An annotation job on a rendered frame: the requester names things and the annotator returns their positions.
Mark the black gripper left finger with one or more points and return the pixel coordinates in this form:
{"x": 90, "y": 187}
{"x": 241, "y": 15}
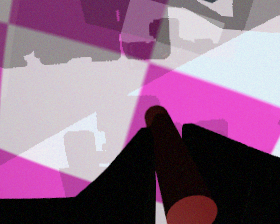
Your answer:
{"x": 125, "y": 193}

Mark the dark red peg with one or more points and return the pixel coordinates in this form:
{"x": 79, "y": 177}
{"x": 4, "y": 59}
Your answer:
{"x": 185, "y": 196}

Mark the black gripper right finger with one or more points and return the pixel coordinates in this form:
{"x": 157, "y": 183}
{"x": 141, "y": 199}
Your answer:
{"x": 244, "y": 182}

